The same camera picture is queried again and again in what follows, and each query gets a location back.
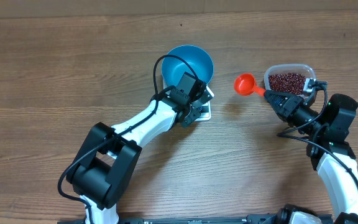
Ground red measuring scoop blue handle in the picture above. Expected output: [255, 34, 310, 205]
[234, 73, 266, 97]

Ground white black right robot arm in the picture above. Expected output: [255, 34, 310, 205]
[263, 90, 358, 223]

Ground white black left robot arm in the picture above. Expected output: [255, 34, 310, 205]
[58, 86, 214, 223]

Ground white kitchen scale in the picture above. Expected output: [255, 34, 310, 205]
[162, 79, 214, 121]

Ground blue bowl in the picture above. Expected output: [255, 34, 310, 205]
[161, 44, 214, 88]

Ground red beans in container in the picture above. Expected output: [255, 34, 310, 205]
[268, 72, 306, 95]

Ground clear plastic container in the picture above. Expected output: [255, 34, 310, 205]
[264, 63, 316, 106]

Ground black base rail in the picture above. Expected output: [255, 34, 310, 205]
[57, 203, 335, 224]

